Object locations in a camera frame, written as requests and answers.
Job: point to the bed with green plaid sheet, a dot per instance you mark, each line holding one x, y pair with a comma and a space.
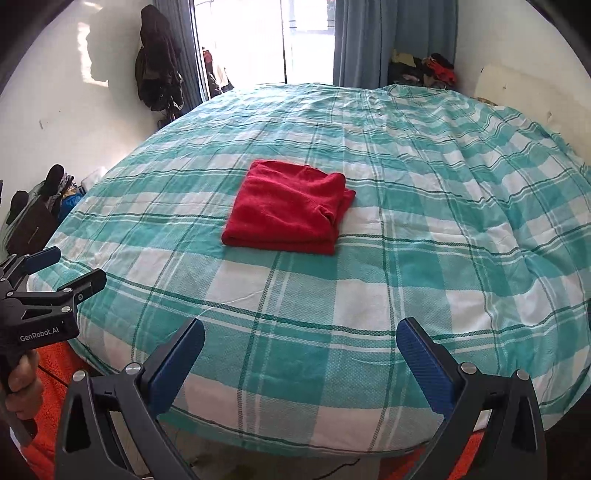
369, 184

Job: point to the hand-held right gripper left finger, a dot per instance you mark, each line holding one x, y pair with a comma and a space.
178, 374

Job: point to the blue curtain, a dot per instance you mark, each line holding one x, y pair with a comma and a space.
180, 46
392, 41

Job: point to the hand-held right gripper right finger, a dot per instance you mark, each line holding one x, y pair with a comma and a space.
425, 374

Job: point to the orange fuzzy cloth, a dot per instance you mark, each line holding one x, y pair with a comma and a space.
55, 369

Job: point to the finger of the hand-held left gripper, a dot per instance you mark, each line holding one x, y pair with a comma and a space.
85, 284
44, 259

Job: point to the red sweater with white figure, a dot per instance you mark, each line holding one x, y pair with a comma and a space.
286, 207

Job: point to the pile of mixed clothes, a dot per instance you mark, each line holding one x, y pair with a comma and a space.
422, 69

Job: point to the pile of bags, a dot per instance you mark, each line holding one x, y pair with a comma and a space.
37, 207

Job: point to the bright window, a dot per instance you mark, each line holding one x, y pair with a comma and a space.
258, 41

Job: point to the person's left hand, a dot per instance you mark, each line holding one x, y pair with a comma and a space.
25, 383

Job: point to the clothes beside window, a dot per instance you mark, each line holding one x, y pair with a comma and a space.
217, 74

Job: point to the dark hanging clothes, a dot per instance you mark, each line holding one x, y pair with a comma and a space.
157, 60

